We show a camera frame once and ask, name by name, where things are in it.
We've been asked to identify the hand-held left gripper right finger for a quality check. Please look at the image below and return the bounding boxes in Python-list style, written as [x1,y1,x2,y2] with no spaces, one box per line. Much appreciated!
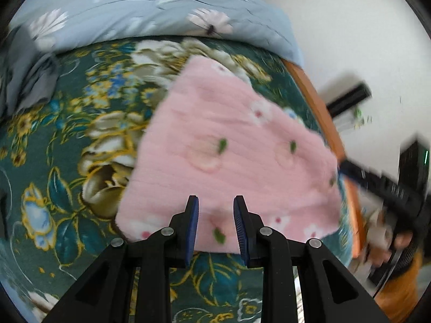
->
[234,195,388,323]

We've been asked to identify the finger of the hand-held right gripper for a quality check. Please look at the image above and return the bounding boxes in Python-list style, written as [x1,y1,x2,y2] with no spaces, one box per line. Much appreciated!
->
[338,159,375,193]

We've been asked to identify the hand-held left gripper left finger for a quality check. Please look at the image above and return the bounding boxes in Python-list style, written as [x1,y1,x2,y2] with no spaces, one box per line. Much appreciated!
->
[44,195,200,323]

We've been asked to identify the pink floral fleece pants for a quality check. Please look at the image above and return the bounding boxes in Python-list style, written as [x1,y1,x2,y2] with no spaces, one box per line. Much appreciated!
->
[114,55,340,254]

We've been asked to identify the person's right forearm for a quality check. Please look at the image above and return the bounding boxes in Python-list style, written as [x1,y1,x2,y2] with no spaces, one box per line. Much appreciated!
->
[370,242,425,323]

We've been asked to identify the person's right hand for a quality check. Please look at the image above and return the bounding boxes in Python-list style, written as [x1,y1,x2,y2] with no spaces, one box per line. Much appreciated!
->
[369,215,416,266]

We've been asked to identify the black rectangular object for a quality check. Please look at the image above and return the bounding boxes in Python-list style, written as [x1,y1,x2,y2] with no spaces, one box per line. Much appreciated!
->
[326,81,373,118]

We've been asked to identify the green floral blanket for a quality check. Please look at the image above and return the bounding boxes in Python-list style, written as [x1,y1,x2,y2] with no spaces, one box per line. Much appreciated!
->
[0,35,362,323]

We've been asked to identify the dark grey garment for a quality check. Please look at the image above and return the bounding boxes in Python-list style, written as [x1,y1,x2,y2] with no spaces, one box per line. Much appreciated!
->
[0,191,9,240]

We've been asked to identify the blue-grey daisy print duvet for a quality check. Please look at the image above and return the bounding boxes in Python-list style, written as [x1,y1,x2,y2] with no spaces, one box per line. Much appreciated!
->
[7,0,302,69]

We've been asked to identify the orange wooden bed frame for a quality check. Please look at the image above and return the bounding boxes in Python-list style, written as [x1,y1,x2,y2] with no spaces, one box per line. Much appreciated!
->
[281,57,368,266]

